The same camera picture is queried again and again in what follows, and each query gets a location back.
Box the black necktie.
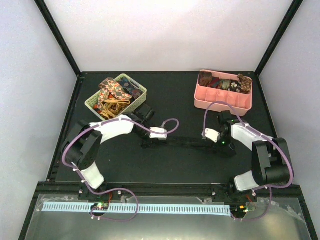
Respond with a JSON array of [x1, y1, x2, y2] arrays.
[[164, 137, 214, 150]]

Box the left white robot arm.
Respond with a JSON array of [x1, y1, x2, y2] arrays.
[[61, 104, 168, 200]]

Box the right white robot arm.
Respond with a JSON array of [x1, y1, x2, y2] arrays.
[[210, 111, 294, 202]]

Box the pink divided organizer box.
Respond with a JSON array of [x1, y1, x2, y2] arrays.
[[194, 69, 253, 116]]

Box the yellow necktie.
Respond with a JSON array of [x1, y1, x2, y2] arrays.
[[99, 98, 131, 120]]

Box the navy patterned necktie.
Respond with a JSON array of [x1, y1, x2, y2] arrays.
[[117, 77, 143, 100]]

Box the rolled dark floral tie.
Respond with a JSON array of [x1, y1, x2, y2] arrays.
[[228, 80, 242, 93]]

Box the rolled olive tie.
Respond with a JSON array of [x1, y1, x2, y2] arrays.
[[218, 79, 232, 91]]

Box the rolled red tie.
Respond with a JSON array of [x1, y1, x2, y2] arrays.
[[207, 77, 222, 89]]

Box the rolled brown dotted tie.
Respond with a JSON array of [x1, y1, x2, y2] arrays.
[[237, 74, 253, 94]]

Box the floral orange necktie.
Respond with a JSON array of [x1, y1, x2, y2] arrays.
[[97, 77, 132, 109]]

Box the green plastic basket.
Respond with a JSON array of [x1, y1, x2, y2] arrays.
[[84, 73, 147, 121]]

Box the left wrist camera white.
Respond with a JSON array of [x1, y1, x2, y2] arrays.
[[149, 127, 168, 140]]

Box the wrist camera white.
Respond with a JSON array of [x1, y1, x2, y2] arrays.
[[149, 127, 168, 140], [202, 128, 221, 143]]

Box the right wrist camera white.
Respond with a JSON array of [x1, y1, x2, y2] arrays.
[[202, 128, 221, 143]]

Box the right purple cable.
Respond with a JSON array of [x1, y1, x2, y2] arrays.
[[203, 101, 295, 222]]

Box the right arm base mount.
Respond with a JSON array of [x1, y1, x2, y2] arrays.
[[211, 184, 257, 204]]

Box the light blue cable duct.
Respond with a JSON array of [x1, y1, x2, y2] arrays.
[[41, 202, 231, 217]]

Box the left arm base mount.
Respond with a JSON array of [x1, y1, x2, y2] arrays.
[[77, 183, 124, 201]]

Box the black aluminium front rail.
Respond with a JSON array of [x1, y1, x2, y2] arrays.
[[37, 181, 305, 198]]

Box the right black frame post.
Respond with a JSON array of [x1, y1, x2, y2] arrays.
[[255, 0, 304, 76]]

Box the black frame post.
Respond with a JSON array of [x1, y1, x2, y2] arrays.
[[34, 0, 82, 77], [255, 0, 304, 76]]

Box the left black frame post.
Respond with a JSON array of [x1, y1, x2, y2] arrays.
[[34, 0, 82, 77]]

